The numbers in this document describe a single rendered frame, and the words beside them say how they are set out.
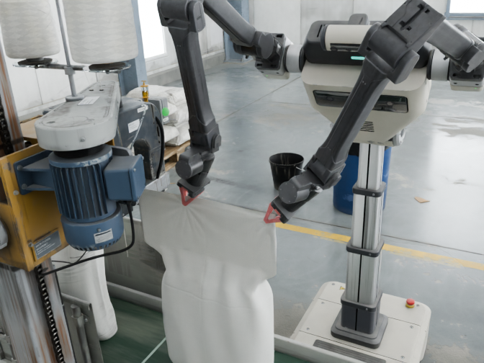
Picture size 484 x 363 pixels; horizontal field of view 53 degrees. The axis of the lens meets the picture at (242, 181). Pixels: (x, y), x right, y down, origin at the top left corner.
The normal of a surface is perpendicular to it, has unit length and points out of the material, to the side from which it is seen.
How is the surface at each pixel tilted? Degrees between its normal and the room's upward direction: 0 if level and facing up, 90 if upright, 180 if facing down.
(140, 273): 90
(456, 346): 0
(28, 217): 90
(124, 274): 90
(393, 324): 0
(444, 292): 0
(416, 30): 55
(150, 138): 90
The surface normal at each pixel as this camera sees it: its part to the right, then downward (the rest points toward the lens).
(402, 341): -0.04, -0.92
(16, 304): -0.46, 0.37
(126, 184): -0.06, 0.40
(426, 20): -0.35, -0.21
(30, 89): 0.89, 0.15
